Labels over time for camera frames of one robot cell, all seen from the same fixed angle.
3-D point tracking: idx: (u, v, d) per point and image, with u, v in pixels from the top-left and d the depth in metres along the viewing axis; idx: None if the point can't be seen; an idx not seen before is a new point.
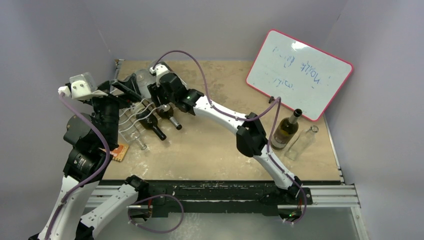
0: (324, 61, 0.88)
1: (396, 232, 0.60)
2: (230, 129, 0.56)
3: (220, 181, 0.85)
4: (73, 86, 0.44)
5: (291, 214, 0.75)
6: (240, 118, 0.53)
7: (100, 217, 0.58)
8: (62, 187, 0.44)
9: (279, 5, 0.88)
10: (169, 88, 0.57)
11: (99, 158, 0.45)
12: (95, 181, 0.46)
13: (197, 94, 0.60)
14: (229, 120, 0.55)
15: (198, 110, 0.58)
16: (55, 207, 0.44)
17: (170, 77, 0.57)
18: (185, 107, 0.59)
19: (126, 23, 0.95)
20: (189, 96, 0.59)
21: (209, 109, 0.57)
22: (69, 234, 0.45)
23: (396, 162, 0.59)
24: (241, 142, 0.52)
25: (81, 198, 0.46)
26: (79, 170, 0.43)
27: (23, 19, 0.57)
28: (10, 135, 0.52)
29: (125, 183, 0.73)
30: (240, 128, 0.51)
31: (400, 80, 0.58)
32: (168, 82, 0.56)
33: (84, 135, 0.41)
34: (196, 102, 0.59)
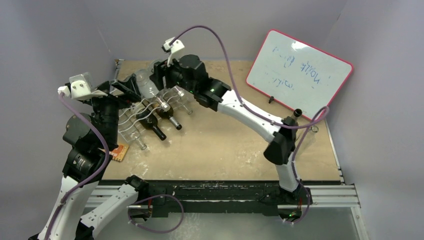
0: (324, 61, 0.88)
1: (396, 233, 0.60)
2: (261, 133, 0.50)
3: (219, 181, 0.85)
4: (73, 86, 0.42)
5: (291, 214, 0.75)
6: (277, 124, 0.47)
7: (100, 217, 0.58)
8: (62, 187, 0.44)
9: (279, 5, 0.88)
10: (192, 75, 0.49)
11: (98, 158, 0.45)
12: (95, 181, 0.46)
13: (222, 86, 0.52)
14: (263, 123, 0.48)
15: (225, 107, 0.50)
16: (55, 207, 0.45)
17: (194, 62, 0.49)
18: (208, 101, 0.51)
19: (126, 23, 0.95)
20: (213, 88, 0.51)
21: (239, 108, 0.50)
22: (69, 235, 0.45)
23: (395, 163, 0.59)
24: (275, 150, 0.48)
25: (81, 198, 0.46)
26: (79, 170, 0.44)
27: (23, 19, 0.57)
28: (10, 135, 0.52)
29: (125, 183, 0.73)
30: (278, 136, 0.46)
31: (399, 81, 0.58)
32: (192, 68, 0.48)
33: (83, 136, 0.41)
34: (223, 97, 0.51)
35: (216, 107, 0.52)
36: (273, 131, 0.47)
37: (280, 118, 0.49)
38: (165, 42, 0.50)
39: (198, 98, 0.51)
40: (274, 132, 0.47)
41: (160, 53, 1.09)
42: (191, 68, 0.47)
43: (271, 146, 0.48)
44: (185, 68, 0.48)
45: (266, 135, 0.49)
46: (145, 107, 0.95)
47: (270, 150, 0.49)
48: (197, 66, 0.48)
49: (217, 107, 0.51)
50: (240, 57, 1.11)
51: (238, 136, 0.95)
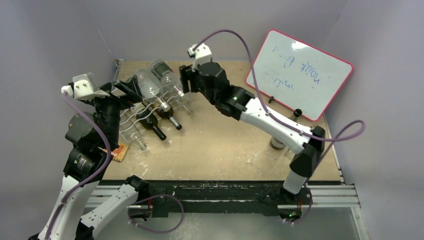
0: (324, 61, 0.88)
1: (396, 233, 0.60)
2: (288, 143, 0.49)
3: (220, 181, 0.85)
4: (76, 85, 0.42)
5: (291, 214, 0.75)
6: (306, 134, 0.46)
7: (100, 217, 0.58)
8: (62, 187, 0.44)
9: (279, 5, 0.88)
10: (213, 83, 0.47)
11: (99, 158, 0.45)
12: (96, 181, 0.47)
13: (245, 94, 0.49)
14: (291, 134, 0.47)
15: (250, 117, 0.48)
16: (55, 207, 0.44)
17: (215, 69, 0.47)
18: (230, 110, 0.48)
19: (125, 23, 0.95)
20: (236, 96, 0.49)
21: (264, 117, 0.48)
22: (69, 235, 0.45)
23: (395, 163, 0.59)
24: (305, 161, 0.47)
25: (81, 198, 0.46)
26: (80, 170, 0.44)
27: (22, 19, 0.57)
28: (10, 135, 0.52)
29: (125, 183, 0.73)
30: (308, 148, 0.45)
31: (399, 81, 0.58)
32: (212, 76, 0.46)
33: (86, 134, 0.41)
34: (247, 106, 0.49)
35: (239, 116, 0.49)
36: (302, 142, 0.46)
37: (309, 128, 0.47)
38: (190, 47, 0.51)
39: (220, 107, 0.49)
40: (304, 143, 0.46)
41: (160, 53, 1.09)
42: (212, 75, 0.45)
43: (300, 158, 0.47)
44: (205, 76, 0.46)
45: (294, 146, 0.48)
46: (145, 107, 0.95)
47: (298, 161, 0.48)
48: (218, 73, 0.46)
49: (240, 116, 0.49)
50: (240, 57, 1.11)
51: (238, 136, 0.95)
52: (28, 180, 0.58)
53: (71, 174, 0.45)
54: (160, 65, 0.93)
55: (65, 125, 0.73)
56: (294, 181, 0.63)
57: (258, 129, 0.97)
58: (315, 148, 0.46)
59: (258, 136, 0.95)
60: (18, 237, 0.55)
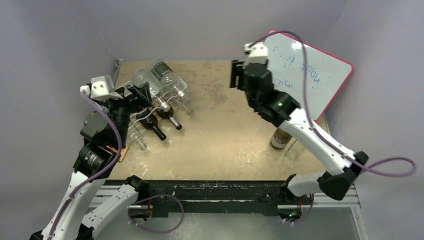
0: (323, 61, 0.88)
1: (396, 233, 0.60)
2: (326, 163, 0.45)
3: (220, 181, 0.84)
4: (93, 85, 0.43)
5: (291, 214, 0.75)
6: (349, 158, 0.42)
7: (100, 217, 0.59)
8: (71, 182, 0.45)
9: (279, 5, 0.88)
10: (258, 85, 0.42)
11: (109, 156, 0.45)
12: (104, 177, 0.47)
13: (291, 101, 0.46)
14: (333, 154, 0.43)
15: (293, 127, 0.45)
16: (63, 201, 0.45)
17: (261, 70, 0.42)
18: (272, 116, 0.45)
19: (126, 23, 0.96)
20: (281, 102, 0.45)
21: (307, 131, 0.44)
22: (73, 230, 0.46)
23: (395, 163, 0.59)
24: (340, 185, 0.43)
25: (89, 194, 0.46)
26: (90, 166, 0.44)
27: (25, 19, 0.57)
28: (12, 135, 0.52)
29: (125, 183, 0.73)
30: (348, 173, 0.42)
31: (399, 81, 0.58)
32: (258, 78, 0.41)
33: (100, 130, 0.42)
34: (291, 115, 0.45)
35: (279, 123, 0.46)
36: (344, 166, 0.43)
37: (352, 152, 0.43)
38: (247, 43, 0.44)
39: (260, 110, 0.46)
40: (344, 167, 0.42)
41: (160, 53, 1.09)
42: (258, 77, 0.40)
43: (336, 181, 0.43)
44: (250, 77, 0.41)
45: (333, 168, 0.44)
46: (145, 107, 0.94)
47: (333, 183, 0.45)
48: (265, 75, 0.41)
49: (281, 123, 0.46)
50: (240, 57, 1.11)
51: (238, 136, 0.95)
52: (29, 180, 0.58)
53: (81, 170, 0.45)
54: (160, 65, 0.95)
55: (65, 125, 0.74)
56: (306, 189, 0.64)
57: (258, 129, 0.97)
58: (355, 173, 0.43)
59: (258, 136, 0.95)
60: (19, 236, 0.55)
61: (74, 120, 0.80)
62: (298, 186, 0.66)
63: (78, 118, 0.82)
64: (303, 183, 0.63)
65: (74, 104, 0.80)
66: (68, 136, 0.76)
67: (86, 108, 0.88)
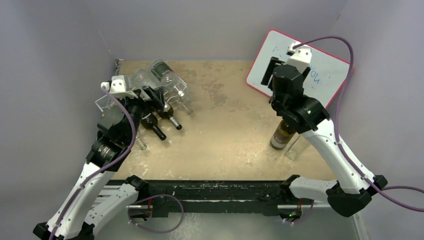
0: (324, 61, 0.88)
1: (396, 233, 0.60)
2: (342, 180, 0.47)
3: (220, 181, 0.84)
4: (113, 83, 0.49)
5: (291, 214, 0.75)
6: (368, 181, 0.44)
7: (100, 215, 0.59)
8: (82, 173, 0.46)
9: (279, 5, 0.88)
10: (286, 88, 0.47)
11: (120, 149, 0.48)
12: (115, 171, 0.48)
13: (321, 112, 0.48)
14: (352, 173, 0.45)
15: (317, 137, 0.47)
16: (73, 190, 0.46)
17: (292, 74, 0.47)
18: (298, 121, 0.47)
19: (126, 23, 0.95)
20: (310, 109, 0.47)
21: (332, 145, 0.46)
22: (79, 221, 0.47)
23: (396, 163, 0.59)
24: (353, 204, 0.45)
25: (99, 185, 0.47)
26: (101, 158, 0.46)
27: (24, 19, 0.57)
28: (12, 135, 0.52)
29: (125, 183, 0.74)
30: (365, 195, 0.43)
31: (398, 81, 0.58)
32: (287, 79, 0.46)
33: (116, 123, 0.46)
34: (318, 125, 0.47)
35: (304, 130, 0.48)
36: (360, 187, 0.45)
37: (372, 176, 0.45)
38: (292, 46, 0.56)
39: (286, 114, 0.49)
40: (362, 189, 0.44)
41: (160, 53, 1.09)
42: (287, 78, 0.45)
43: (351, 199, 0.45)
44: (280, 78, 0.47)
45: (348, 186, 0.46)
46: None
47: (346, 201, 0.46)
48: (294, 77, 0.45)
49: (305, 131, 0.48)
50: (240, 57, 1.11)
51: (238, 136, 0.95)
52: (30, 180, 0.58)
53: (93, 162, 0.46)
54: (160, 65, 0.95)
55: (64, 125, 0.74)
56: (312, 195, 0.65)
57: (258, 129, 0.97)
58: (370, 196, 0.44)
59: (258, 136, 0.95)
60: (19, 236, 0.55)
61: (74, 120, 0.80)
62: (303, 190, 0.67)
63: (78, 118, 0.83)
64: (310, 190, 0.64)
65: (74, 104, 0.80)
66: (68, 136, 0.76)
67: (86, 108, 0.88)
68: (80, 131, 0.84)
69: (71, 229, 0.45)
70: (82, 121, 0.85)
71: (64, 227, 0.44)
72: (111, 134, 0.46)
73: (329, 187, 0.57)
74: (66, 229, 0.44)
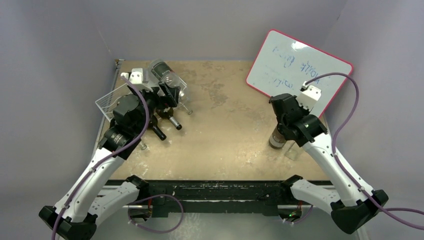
0: (324, 61, 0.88)
1: (397, 234, 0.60)
2: (342, 192, 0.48)
3: (219, 181, 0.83)
4: (132, 74, 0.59)
5: (291, 214, 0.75)
6: (365, 193, 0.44)
7: (103, 207, 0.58)
8: (94, 158, 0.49)
9: (279, 5, 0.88)
10: (282, 108, 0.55)
11: (131, 137, 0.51)
12: (124, 159, 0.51)
13: (319, 126, 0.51)
14: (349, 185, 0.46)
15: (314, 149, 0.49)
16: (84, 174, 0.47)
17: (286, 97, 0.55)
18: (297, 134, 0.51)
19: (126, 23, 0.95)
20: (308, 124, 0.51)
21: (328, 156, 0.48)
22: (86, 207, 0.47)
23: (396, 162, 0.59)
24: (352, 218, 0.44)
25: (109, 170, 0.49)
26: (114, 144, 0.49)
27: (24, 18, 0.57)
28: (11, 134, 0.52)
29: (126, 181, 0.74)
30: (362, 206, 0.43)
31: (399, 80, 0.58)
32: (281, 101, 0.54)
33: (131, 110, 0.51)
34: (316, 137, 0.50)
35: (304, 143, 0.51)
36: (358, 198, 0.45)
37: (371, 189, 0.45)
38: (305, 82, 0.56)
39: (288, 130, 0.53)
40: (359, 200, 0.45)
41: (160, 53, 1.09)
42: (279, 99, 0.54)
43: (348, 211, 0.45)
44: (275, 101, 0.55)
45: (347, 198, 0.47)
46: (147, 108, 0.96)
47: (344, 214, 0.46)
48: (287, 99, 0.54)
49: (304, 143, 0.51)
50: (240, 57, 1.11)
51: (238, 136, 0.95)
52: (30, 179, 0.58)
53: (105, 147, 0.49)
54: (160, 65, 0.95)
55: (64, 124, 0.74)
56: (312, 201, 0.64)
57: (258, 129, 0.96)
58: (370, 210, 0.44)
59: (259, 136, 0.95)
60: (19, 235, 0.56)
61: (73, 120, 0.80)
62: (304, 193, 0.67)
63: (78, 117, 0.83)
64: (313, 196, 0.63)
65: (74, 103, 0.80)
66: (66, 136, 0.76)
67: (86, 108, 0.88)
68: (80, 131, 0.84)
69: (78, 213, 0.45)
70: (82, 120, 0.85)
71: (72, 210, 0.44)
72: (125, 120, 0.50)
73: (334, 200, 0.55)
74: (74, 211, 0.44)
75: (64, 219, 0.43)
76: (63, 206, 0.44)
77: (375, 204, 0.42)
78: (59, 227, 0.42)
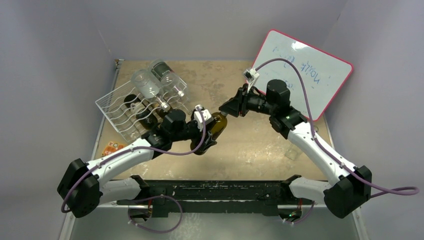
0: (324, 61, 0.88)
1: (397, 235, 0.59)
2: (327, 174, 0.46)
3: (220, 181, 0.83)
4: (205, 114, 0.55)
5: (291, 214, 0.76)
6: (346, 169, 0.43)
7: (108, 190, 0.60)
8: (134, 141, 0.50)
9: (279, 5, 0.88)
10: (276, 99, 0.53)
11: (167, 143, 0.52)
12: (149, 157, 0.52)
13: (299, 117, 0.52)
14: (331, 163, 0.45)
15: (296, 136, 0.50)
16: (123, 149, 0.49)
17: (283, 88, 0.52)
18: (280, 127, 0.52)
19: (126, 22, 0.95)
20: (289, 116, 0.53)
21: (309, 141, 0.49)
22: (107, 178, 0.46)
23: (395, 162, 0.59)
24: (338, 196, 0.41)
25: (141, 157, 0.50)
26: (151, 142, 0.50)
27: (25, 19, 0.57)
28: (11, 134, 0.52)
29: (132, 178, 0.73)
30: (344, 180, 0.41)
31: (399, 79, 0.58)
32: (278, 93, 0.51)
33: (180, 120, 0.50)
34: (296, 126, 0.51)
35: (287, 134, 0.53)
36: (340, 174, 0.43)
37: (352, 165, 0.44)
38: (251, 69, 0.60)
39: (272, 121, 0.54)
40: (341, 176, 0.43)
41: (161, 53, 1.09)
42: (276, 92, 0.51)
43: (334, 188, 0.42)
44: (271, 91, 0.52)
45: (330, 178, 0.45)
46: (145, 107, 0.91)
47: (332, 194, 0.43)
48: (283, 92, 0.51)
49: (288, 134, 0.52)
50: (240, 57, 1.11)
51: (238, 136, 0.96)
52: (29, 180, 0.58)
53: (146, 138, 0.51)
54: (160, 65, 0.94)
55: (64, 123, 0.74)
56: (311, 195, 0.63)
57: (258, 129, 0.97)
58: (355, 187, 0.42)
59: (258, 136, 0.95)
60: (19, 236, 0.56)
61: (73, 120, 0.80)
62: (303, 189, 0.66)
63: (78, 117, 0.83)
64: (310, 188, 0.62)
65: (74, 103, 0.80)
66: (67, 135, 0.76)
67: (86, 108, 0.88)
68: (80, 130, 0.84)
69: (103, 177, 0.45)
70: (81, 120, 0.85)
71: (102, 171, 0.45)
72: (168, 127, 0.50)
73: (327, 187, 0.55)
74: (103, 173, 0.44)
75: (92, 175, 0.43)
76: (97, 164, 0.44)
77: (357, 177, 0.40)
78: (84, 181, 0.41)
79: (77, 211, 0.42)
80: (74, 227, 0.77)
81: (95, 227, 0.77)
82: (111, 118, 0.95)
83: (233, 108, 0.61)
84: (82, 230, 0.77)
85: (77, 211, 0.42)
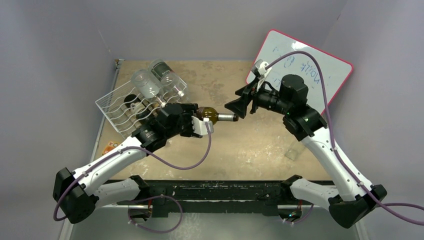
0: (324, 62, 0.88)
1: (397, 235, 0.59)
2: (340, 187, 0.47)
3: (220, 181, 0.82)
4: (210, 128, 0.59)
5: (291, 214, 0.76)
6: (364, 188, 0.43)
7: (105, 193, 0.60)
8: (124, 142, 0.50)
9: (279, 5, 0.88)
10: (292, 97, 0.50)
11: (161, 139, 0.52)
12: (144, 155, 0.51)
13: (318, 120, 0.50)
14: (348, 180, 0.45)
15: (314, 143, 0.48)
16: (110, 152, 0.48)
17: (300, 85, 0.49)
18: (296, 128, 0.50)
19: (126, 22, 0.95)
20: (308, 118, 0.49)
21: (328, 151, 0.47)
22: (98, 184, 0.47)
23: (395, 162, 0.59)
24: (348, 211, 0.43)
25: (131, 158, 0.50)
26: (144, 139, 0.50)
27: (25, 19, 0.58)
28: (11, 133, 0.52)
29: (130, 178, 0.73)
30: (360, 201, 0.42)
31: (399, 79, 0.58)
32: (295, 90, 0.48)
33: (173, 114, 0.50)
34: (315, 132, 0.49)
35: (302, 137, 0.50)
36: (357, 193, 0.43)
37: (369, 184, 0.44)
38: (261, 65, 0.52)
39: (287, 122, 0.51)
40: (357, 195, 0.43)
41: (160, 53, 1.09)
42: (293, 89, 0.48)
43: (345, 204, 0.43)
44: (287, 88, 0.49)
45: (346, 193, 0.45)
46: (145, 107, 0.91)
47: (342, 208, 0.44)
48: (300, 89, 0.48)
49: (304, 138, 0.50)
50: (240, 57, 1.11)
51: (238, 136, 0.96)
52: (29, 180, 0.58)
53: (136, 136, 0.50)
54: (160, 65, 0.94)
55: (63, 123, 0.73)
56: (312, 199, 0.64)
57: (258, 129, 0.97)
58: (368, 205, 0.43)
59: (258, 136, 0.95)
60: (19, 235, 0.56)
61: (74, 120, 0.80)
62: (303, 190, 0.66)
63: (78, 117, 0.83)
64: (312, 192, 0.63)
65: (74, 103, 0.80)
66: (66, 135, 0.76)
67: (86, 108, 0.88)
68: (80, 130, 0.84)
69: (90, 186, 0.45)
70: (81, 120, 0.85)
71: (89, 179, 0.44)
72: (164, 122, 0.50)
73: (332, 195, 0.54)
74: (89, 182, 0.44)
75: (79, 185, 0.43)
76: (83, 173, 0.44)
77: (373, 198, 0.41)
78: (71, 191, 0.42)
79: (72, 218, 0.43)
80: (74, 226, 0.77)
81: (95, 227, 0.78)
82: (111, 118, 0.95)
83: (238, 109, 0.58)
84: (82, 230, 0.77)
85: (72, 218, 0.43)
